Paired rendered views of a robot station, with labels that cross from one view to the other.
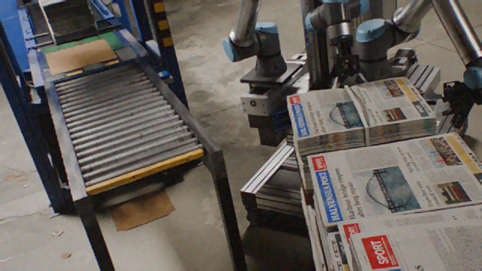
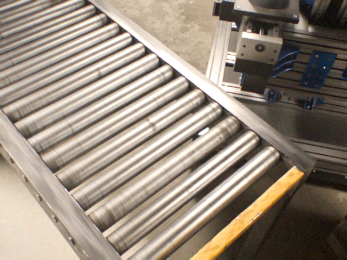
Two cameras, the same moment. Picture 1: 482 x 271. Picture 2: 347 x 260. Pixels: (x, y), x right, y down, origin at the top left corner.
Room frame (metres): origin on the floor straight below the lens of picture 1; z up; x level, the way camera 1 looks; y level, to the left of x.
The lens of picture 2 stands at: (1.48, 0.66, 1.53)
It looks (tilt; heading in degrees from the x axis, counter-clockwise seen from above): 50 degrees down; 331
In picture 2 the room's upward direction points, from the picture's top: 5 degrees clockwise
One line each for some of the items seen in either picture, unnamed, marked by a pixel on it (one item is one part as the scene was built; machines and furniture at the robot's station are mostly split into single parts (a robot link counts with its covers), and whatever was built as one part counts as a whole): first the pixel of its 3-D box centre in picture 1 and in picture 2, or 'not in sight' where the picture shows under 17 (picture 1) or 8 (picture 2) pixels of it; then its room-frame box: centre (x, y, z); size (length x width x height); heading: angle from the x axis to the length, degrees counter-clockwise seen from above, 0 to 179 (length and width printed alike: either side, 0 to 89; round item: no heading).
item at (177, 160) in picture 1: (147, 171); (236, 228); (1.72, 0.36, 0.81); 0.43 x 0.03 x 0.02; 107
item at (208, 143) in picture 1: (172, 105); (137, 45); (2.43, 0.31, 0.74); 1.34 x 0.05 x 0.12; 17
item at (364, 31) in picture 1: (373, 38); not in sight; (2.15, -0.59, 0.98); 0.13 x 0.12 x 0.14; 113
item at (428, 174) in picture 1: (395, 175); not in sight; (1.03, -0.32, 1.06); 0.37 x 0.29 x 0.01; 86
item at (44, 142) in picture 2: (126, 130); (107, 106); (2.17, 0.49, 0.77); 0.47 x 0.05 x 0.05; 107
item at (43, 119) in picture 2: (123, 125); (93, 93); (2.24, 0.51, 0.77); 0.47 x 0.05 x 0.05; 107
